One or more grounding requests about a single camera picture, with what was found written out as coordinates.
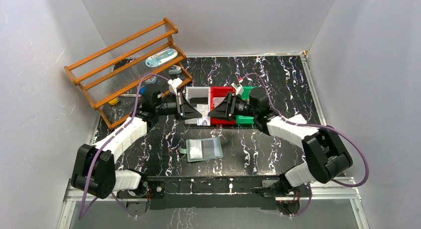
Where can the green plastic bin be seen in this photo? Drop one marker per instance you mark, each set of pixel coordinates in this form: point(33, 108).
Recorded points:
point(245, 117)

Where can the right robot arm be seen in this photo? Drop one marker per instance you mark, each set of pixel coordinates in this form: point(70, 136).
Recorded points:
point(325, 154)

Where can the black card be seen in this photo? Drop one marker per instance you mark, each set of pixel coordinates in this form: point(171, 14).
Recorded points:
point(194, 101)

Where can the red plastic bin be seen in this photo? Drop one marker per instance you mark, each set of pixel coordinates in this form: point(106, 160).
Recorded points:
point(217, 94)

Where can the blue tape roll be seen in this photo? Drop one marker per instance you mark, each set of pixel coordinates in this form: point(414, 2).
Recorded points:
point(151, 80)

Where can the white plastic bin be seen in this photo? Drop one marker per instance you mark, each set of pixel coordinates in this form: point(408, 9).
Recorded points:
point(197, 91)

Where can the white VIP card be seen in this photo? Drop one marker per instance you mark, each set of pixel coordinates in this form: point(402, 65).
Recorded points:
point(205, 119)

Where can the yellow small block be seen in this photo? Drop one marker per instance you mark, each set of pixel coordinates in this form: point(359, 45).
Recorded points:
point(114, 101)

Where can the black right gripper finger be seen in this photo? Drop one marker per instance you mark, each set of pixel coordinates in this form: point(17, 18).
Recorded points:
point(220, 99)
point(222, 112)

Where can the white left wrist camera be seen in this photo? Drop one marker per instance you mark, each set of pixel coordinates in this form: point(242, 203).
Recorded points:
point(173, 85)

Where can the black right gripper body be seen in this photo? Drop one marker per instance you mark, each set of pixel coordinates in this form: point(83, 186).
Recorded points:
point(233, 105)

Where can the white small box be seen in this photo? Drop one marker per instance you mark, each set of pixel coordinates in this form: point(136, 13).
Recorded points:
point(297, 119)

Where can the light blue white stapler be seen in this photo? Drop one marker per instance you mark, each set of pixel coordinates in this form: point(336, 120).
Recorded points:
point(175, 70)

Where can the orange wooden shelf rack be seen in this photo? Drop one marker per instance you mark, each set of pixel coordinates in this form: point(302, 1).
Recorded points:
point(117, 69)

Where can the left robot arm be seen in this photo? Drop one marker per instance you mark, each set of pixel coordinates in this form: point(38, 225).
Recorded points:
point(94, 168)

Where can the white marker pen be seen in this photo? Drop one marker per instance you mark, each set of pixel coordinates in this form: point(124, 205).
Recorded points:
point(129, 95)

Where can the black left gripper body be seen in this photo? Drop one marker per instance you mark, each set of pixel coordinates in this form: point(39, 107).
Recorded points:
point(180, 106)

